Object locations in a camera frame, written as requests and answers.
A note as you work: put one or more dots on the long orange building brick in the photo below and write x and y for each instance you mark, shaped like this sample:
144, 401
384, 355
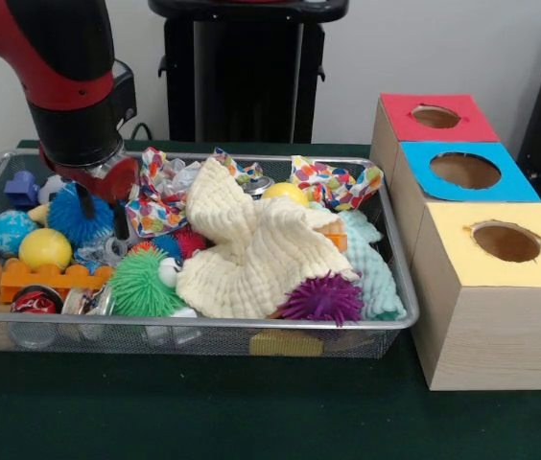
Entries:
35, 280

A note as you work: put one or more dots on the colourful heart print cloth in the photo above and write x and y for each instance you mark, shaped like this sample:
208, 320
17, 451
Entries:
155, 211

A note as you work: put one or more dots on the purple spiky rubber ball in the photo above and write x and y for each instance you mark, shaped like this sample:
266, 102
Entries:
321, 299

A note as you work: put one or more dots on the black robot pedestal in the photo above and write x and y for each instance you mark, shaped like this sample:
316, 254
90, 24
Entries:
246, 81

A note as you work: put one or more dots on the light blue waffle cloth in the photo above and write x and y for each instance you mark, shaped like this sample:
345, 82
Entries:
376, 268

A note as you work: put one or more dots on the green spiky rubber ball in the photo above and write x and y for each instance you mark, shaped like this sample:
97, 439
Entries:
143, 282

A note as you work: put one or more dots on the blue spiky rubber ball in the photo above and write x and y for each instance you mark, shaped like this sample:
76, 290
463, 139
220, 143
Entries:
71, 223

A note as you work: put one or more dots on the wooden box with three holes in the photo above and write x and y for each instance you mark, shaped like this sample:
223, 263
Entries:
491, 335

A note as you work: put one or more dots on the crushed bottle with blue label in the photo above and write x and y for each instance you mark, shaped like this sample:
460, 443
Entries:
114, 246

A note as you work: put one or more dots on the colourful polka dot cloth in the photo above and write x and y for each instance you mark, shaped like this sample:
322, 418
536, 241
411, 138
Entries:
333, 184

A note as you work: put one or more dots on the plain yellow ball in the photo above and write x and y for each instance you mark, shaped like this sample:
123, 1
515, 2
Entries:
45, 249

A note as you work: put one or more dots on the globe print ball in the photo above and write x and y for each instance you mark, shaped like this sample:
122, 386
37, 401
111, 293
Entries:
9, 232

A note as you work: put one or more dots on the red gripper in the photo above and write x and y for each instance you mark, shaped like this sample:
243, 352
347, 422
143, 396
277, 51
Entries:
124, 179

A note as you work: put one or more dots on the cream waffle cloth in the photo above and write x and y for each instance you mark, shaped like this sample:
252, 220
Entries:
251, 268

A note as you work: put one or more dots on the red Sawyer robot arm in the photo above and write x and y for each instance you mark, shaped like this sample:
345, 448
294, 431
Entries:
69, 91

